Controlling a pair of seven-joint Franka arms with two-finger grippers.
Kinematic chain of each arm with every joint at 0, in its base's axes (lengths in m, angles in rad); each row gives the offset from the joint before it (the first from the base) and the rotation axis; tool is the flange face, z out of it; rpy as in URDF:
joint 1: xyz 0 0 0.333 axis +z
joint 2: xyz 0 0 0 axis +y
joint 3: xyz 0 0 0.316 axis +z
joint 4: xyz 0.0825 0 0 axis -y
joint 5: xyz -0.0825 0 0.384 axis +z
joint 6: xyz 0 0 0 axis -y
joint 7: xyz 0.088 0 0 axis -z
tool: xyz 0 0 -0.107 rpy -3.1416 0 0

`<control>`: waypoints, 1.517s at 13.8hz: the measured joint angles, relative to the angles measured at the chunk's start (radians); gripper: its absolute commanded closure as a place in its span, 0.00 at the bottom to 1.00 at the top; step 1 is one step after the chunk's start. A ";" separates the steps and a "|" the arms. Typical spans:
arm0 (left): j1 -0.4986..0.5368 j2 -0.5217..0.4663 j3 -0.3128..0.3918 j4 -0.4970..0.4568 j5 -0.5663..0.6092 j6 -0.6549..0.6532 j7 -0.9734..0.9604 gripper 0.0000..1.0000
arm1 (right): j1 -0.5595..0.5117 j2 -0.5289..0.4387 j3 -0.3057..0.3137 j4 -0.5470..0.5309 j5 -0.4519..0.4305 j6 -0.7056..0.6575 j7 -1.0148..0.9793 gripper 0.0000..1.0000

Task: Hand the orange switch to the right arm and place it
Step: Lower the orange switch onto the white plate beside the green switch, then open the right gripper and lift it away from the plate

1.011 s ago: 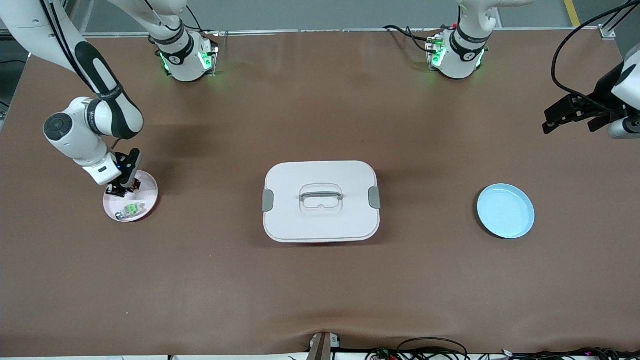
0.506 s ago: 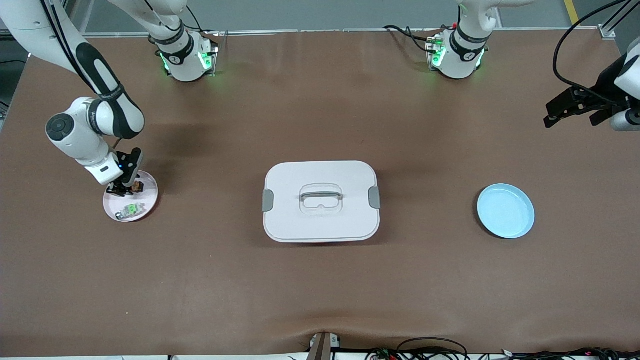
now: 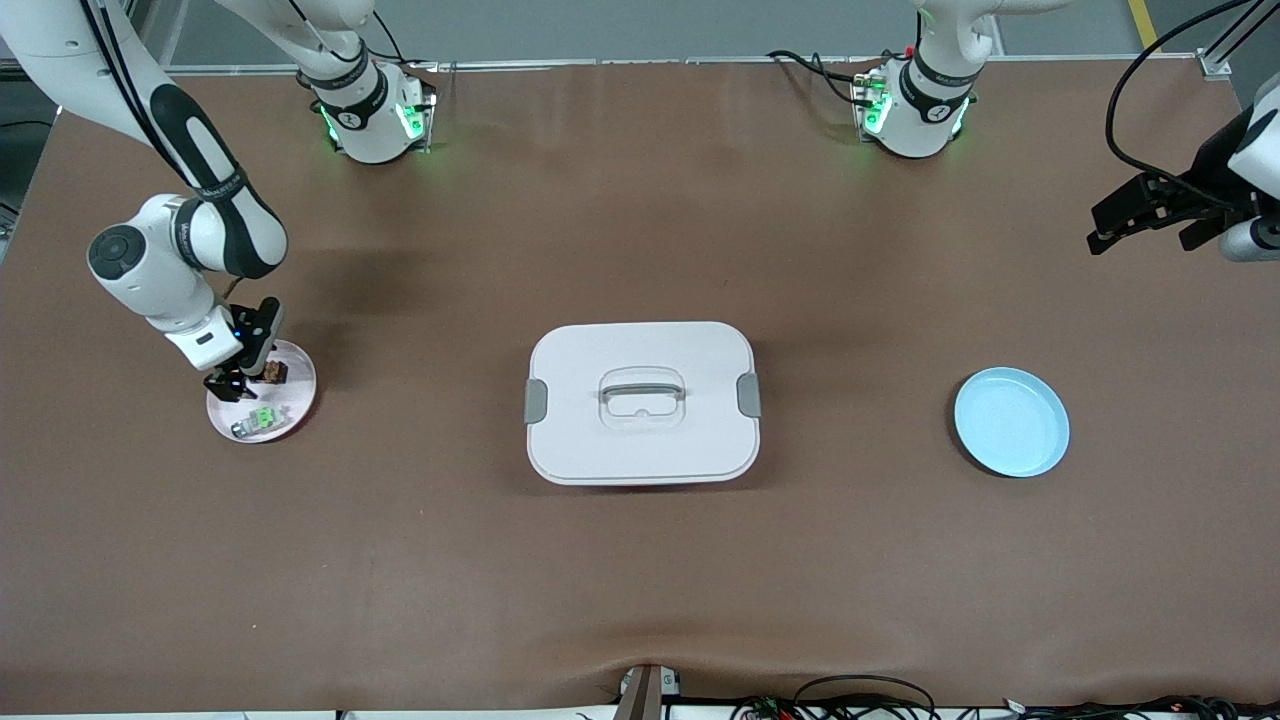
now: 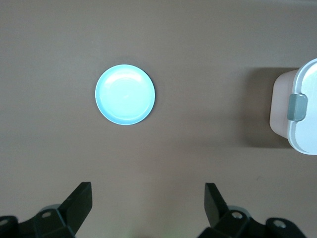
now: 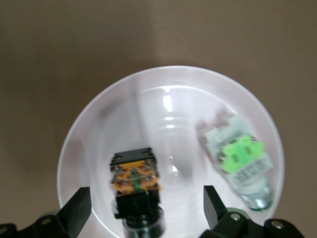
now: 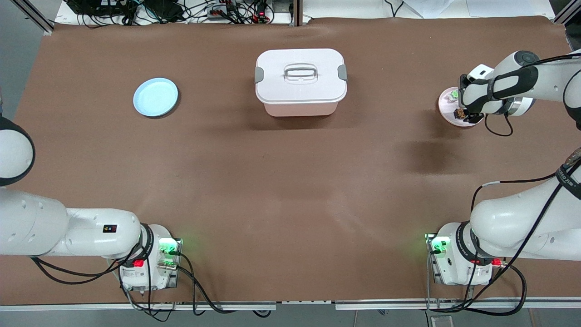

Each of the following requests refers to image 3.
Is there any pink round plate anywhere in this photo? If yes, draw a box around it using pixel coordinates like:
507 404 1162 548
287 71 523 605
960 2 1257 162
206 340 319 445

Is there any brown table mat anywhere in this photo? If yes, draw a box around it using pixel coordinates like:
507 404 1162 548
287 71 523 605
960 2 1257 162
0 55 1280 716

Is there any light blue round plate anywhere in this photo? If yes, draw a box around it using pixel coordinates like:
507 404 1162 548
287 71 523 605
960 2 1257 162
953 366 1071 479

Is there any white lidded storage box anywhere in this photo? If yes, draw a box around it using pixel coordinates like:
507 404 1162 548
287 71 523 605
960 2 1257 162
524 320 763 487

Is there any green switch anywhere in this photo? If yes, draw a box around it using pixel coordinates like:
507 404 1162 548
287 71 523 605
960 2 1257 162
230 404 293 441

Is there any aluminium frame post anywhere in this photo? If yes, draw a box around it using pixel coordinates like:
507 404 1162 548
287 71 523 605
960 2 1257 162
1195 0 1280 81

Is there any black right arm base cable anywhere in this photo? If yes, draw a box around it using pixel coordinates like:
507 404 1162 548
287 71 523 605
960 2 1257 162
368 10 441 76

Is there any black arm base cable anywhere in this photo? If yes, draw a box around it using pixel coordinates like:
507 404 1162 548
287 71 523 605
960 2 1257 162
368 10 441 76
766 48 881 106

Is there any black left arm base cable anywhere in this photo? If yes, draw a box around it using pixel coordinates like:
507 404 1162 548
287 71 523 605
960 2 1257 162
766 48 881 106

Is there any grey box lid handle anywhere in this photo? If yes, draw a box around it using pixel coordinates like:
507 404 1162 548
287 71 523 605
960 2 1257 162
598 380 687 405

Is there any black flat cable bundle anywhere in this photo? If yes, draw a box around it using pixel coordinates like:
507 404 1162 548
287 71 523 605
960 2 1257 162
1000 693 1280 720

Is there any metal table edge bracket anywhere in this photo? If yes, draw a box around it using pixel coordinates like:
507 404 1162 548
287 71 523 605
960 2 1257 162
612 663 683 720

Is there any black looped cable bundle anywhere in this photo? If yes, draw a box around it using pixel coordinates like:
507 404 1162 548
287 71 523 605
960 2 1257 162
728 674 941 720

